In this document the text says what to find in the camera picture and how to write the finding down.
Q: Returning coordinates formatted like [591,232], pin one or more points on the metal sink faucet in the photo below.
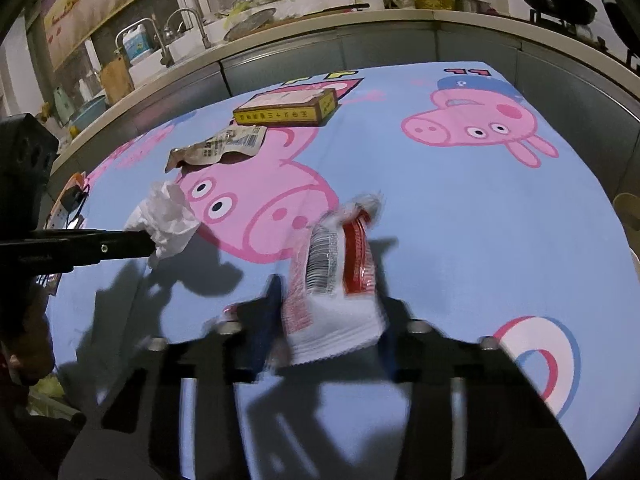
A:
[205,37]

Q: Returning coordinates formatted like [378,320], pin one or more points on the wall poster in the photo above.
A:
[100,5]

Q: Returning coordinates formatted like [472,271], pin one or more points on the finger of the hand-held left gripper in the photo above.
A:
[90,249]

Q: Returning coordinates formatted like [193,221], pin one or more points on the white red snack packet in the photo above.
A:
[330,280]

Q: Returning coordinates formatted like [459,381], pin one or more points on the blue label detergent jug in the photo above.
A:
[137,45]

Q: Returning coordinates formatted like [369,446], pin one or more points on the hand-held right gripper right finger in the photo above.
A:
[387,360]

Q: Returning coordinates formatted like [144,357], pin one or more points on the white ceramic sink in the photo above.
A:
[150,67]

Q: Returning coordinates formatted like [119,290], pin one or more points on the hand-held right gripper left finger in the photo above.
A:
[262,330]

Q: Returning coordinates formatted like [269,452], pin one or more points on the person's left forearm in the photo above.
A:
[25,330]

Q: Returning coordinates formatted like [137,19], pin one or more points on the blue plastic basin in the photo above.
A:
[87,112]

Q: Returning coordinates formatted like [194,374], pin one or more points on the round grey lid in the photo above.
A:
[250,24]

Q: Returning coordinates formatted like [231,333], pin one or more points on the orange white power strip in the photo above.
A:
[56,220]

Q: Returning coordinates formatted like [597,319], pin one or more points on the wooden cutting board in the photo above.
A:
[116,80]

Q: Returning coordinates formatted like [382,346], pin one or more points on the white tissue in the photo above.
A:
[165,220]

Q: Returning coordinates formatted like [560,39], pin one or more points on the black frying pan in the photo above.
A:
[620,20]

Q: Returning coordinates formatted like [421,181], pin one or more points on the black power plug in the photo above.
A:
[72,199]

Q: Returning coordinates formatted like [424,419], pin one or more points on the blue cartoon printed blanket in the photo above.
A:
[450,240]

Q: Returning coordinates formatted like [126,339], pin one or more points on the silver foil wrapper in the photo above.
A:
[225,142]

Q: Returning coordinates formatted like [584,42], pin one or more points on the yellow cardboard box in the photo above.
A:
[285,112]

